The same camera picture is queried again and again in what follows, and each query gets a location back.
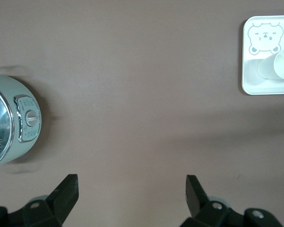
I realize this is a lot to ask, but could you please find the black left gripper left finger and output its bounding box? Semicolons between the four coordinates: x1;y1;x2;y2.
0;174;80;227

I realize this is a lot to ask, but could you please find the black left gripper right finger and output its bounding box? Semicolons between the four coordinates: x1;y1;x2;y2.
181;175;282;227

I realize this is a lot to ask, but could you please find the white tray with bear print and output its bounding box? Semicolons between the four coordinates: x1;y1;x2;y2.
241;15;284;96

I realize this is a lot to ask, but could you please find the grey-green electric cooking pot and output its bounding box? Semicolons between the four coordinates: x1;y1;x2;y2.
0;73;43;178

